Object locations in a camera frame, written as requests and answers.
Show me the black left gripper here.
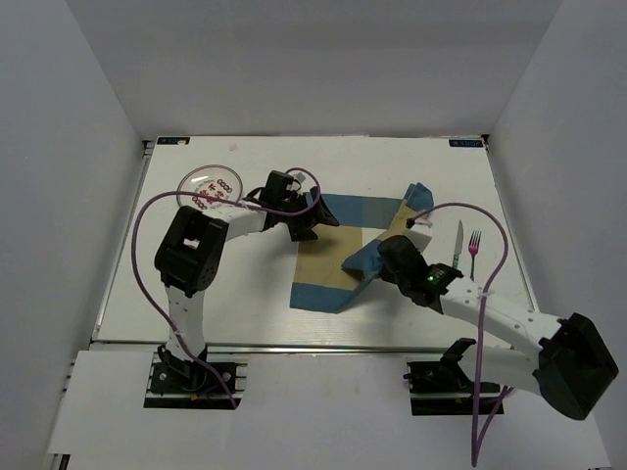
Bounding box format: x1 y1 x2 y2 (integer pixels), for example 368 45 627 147
277 186 338 241

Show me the blue tan white placemat cloth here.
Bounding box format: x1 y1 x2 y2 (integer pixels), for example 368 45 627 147
290 183 434 313

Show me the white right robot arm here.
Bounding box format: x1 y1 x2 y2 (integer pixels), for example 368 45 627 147
377 235 619 420

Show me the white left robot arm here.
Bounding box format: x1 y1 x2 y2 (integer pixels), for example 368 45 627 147
155 170 339 391

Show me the pink iridescent fork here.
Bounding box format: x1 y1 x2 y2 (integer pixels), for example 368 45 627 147
468 230 482 280

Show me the white plate with red print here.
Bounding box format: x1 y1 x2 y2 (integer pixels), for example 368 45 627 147
176 164 243 212

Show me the blue label sticker right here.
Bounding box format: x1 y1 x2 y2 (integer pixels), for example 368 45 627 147
449 139 484 148

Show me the blue label sticker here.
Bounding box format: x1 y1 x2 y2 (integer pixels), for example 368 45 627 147
449 139 484 148
156 136 190 146

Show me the blue label sticker left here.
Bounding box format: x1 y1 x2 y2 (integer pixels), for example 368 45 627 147
156 136 190 146

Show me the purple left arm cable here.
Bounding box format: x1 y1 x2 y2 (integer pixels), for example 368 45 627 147
130 167 324 409

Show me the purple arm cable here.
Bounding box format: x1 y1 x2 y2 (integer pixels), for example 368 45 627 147
130 167 324 409
406 202 515 468

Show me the teal handled knife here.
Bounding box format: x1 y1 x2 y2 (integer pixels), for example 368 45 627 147
453 220 464 268

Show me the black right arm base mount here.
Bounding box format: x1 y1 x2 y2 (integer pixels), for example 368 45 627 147
403 338 476 416

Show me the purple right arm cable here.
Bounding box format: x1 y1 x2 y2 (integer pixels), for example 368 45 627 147
406 202 515 468

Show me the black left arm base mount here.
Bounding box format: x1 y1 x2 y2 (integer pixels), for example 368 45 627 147
143 345 248 410

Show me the aluminium table frame rail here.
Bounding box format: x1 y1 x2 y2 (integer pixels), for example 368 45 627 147
97 136 536 351

